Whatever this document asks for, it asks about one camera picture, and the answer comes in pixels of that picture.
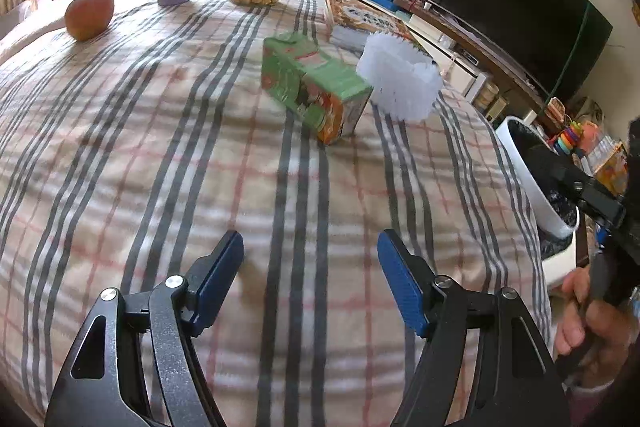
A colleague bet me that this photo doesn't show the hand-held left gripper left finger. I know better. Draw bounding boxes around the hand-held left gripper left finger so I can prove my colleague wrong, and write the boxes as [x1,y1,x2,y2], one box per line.
[45,229,245,427]

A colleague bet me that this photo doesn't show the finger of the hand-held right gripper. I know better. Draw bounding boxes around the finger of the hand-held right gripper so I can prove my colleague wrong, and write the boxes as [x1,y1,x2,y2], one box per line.
[525,144,626,228]

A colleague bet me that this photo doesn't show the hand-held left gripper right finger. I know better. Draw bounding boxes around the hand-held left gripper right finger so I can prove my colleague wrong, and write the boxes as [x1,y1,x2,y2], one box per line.
[376,229,571,427]

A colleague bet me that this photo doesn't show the white bin with black liner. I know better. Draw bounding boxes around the white bin with black liner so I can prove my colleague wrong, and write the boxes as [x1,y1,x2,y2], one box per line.
[495,116,581,240]

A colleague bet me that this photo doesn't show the green drink carton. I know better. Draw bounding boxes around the green drink carton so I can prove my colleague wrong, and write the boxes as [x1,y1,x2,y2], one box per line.
[261,32,374,145]

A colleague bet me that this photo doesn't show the person's right forearm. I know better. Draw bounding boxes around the person's right forearm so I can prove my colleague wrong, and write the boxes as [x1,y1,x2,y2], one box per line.
[565,379,640,427]

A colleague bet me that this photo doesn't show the person's right hand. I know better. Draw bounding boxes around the person's right hand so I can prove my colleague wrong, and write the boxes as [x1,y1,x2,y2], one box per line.
[555,264,640,389]

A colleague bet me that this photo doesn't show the colourful picture box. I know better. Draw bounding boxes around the colourful picture box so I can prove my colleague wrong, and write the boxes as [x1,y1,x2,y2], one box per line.
[592,142,630,195]

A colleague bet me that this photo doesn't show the rainbow stacking rings toy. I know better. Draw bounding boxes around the rainbow stacking rings toy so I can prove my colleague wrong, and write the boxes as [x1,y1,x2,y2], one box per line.
[552,122,586,155]

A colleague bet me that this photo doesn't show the stacked food jars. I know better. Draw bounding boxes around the stacked food jars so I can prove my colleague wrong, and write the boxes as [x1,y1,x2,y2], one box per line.
[472,79,501,112]

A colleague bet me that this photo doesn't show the plaid blanket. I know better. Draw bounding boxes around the plaid blanket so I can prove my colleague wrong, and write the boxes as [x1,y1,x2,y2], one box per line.
[0,0,551,427]

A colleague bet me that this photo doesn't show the green thin rod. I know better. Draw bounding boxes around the green thin rod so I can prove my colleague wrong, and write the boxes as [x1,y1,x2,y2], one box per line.
[545,2,593,102]

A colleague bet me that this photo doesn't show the white television cabinet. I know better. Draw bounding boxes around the white television cabinet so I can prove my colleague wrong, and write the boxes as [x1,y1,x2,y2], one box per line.
[345,0,551,132]

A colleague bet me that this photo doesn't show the black flat television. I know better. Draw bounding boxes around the black flat television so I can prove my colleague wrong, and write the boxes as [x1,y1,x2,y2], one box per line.
[415,0,613,105]

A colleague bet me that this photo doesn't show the white foam fruit net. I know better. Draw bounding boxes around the white foam fruit net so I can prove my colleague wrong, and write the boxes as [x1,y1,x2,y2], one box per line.
[356,33,443,120]

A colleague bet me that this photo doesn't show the orange children's book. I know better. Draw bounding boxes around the orange children's book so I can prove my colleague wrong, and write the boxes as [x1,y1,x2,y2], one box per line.
[324,0,431,58]

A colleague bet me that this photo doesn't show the orange mango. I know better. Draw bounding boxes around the orange mango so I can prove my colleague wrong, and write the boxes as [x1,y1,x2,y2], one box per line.
[65,0,115,42]

